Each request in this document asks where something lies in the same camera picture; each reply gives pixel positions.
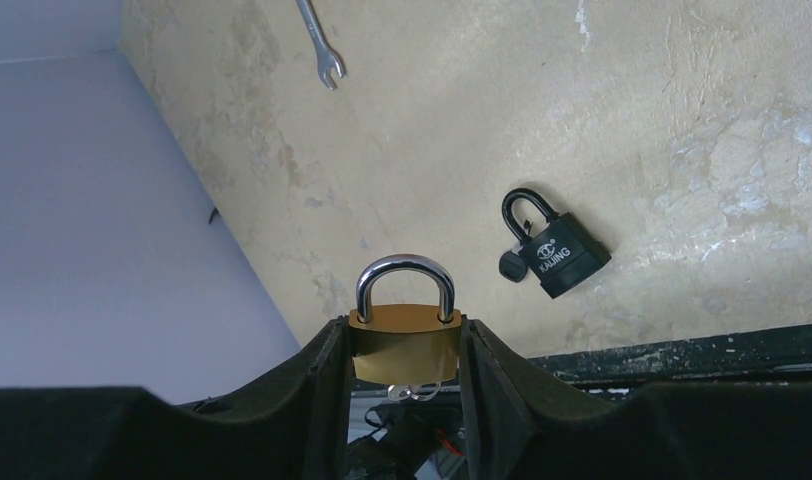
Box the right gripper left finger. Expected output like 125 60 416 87
193 316 353 479

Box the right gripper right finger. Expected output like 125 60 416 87
459 319 616 479

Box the brass padlock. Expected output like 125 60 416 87
348 254 463 386

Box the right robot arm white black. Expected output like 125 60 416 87
188 317 612 479

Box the black hex key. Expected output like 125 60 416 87
208 207 219 225

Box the black padlock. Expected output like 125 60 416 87
501 187 611 299

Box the silver open-end wrench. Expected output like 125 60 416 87
296 0 346 91

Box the black mounting base plate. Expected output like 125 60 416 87
529 324 812 400

